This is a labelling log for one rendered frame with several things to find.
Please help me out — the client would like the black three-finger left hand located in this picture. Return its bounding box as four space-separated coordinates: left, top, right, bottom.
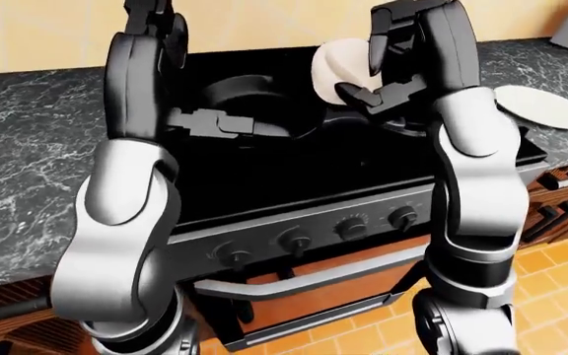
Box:
105 0 256 144

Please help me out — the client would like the black three-finger right hand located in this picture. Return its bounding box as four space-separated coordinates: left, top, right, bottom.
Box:
335 0 482 116

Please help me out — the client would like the white round plate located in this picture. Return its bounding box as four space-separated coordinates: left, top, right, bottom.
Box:
493 84 568 131

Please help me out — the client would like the black frying pan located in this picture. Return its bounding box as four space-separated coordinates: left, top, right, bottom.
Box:
198 73 332 141

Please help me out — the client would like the black stove knob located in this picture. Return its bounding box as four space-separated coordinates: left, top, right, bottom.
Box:
333 215 370 242
277 228 316 259
217 242 254 270
387 205 420 231

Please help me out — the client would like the black stove with oven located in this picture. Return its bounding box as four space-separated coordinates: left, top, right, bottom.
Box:
165 35 550 352

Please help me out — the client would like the brown oven door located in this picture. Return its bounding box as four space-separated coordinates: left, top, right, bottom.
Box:
192 250 431 352

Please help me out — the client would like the silver black cabinet handle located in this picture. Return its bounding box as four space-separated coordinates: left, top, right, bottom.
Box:
537 166 568 191

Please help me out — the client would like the black drawer handle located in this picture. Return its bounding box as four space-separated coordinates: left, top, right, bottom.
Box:
0 293 51 317

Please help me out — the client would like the grey oven door handle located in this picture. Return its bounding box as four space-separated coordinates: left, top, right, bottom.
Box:
196 266 403 302

